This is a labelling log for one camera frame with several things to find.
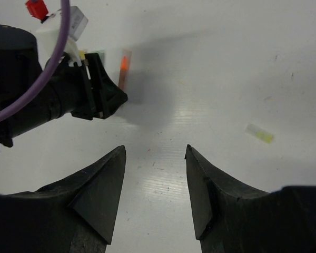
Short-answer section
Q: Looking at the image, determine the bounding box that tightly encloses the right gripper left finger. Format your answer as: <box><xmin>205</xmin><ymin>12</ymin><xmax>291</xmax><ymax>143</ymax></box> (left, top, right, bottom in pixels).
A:
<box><xmin>37</xmin><ymin>145</ymin><xmax>126</xmax><ymax>252</ymax></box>

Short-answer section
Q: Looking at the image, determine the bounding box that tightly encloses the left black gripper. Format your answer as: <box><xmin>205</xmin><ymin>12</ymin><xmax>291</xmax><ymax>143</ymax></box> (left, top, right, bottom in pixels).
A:
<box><xmin>0</xmin><ymin>24</ymin><xmax>128</xmax><ymax>148</ymax></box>

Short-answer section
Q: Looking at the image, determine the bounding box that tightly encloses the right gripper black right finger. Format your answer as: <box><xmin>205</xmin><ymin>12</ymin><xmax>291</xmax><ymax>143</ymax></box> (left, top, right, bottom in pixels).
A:
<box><xmin>185</xmin><ymin>145</ymin><xmax>267</xmax><ymax>252</ymax></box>

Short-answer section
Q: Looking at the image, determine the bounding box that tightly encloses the orange thin pen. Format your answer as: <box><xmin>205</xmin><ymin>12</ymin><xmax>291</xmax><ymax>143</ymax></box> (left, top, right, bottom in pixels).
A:
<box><xmin>118</xmin><ymin>50</ymin><xmax>132</xmax><ymax>91</ymax></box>

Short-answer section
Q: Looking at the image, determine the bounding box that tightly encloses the green highlighter pen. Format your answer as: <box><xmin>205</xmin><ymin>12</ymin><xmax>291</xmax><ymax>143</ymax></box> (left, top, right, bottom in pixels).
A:
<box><xmin>91</xmin><ymin>50</ymin><xmax>105</xmax><ymax>65</ymax></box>

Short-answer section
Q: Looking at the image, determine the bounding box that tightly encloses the yellow highlighter pen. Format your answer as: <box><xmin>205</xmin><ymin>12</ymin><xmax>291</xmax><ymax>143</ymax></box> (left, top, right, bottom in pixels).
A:
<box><xmin>78</xmin><ymin>50</ymin><xmax>87</xmax><ymax>61</ymax></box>

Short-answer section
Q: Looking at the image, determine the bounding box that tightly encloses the pale yellow small cap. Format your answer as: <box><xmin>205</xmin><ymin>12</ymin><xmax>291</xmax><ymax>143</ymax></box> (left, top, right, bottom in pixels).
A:
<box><xmin>245</xmin><ymin>123</ymin><xmax>274</xmax><ymax>144</ymax></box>

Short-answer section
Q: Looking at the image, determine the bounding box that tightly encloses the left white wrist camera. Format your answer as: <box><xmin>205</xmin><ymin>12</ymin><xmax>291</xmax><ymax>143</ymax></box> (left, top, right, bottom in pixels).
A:
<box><xmin>35</xmin><ymin>5</ymin><xmax>90</xmax><ymax>66</ymax></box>

